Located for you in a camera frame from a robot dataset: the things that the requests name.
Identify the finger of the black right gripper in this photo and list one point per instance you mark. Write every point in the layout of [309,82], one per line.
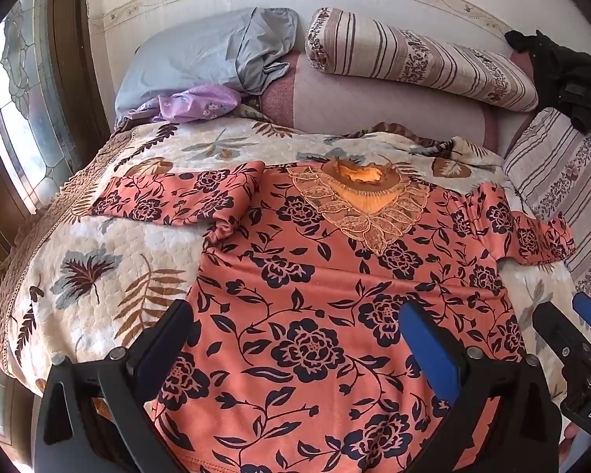
[558,332]

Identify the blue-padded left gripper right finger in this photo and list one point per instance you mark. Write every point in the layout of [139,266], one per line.
[523,435]

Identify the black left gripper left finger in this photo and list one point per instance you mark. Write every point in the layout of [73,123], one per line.
[92,416]

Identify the orange floral blouse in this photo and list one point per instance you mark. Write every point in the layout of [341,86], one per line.
[296,362]

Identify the cream leaf-pattern fleece blanket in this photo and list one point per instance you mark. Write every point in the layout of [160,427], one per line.
[101,263]

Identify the striped floral bedding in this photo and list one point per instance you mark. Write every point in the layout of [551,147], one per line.
[550,166]

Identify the black garment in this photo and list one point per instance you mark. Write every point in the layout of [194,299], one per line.
[562,76]

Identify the purple floral cloth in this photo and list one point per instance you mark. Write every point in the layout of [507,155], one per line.
[202,103]

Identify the stained glass window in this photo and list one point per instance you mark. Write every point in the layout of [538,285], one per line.
[36,146]

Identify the pink mattress sheet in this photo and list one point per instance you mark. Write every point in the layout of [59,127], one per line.
[319,103]

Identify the striped floral bolster pillow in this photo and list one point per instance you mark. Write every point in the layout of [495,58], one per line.
[341,43]

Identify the light blue pillow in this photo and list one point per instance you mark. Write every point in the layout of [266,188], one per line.
[241,50]

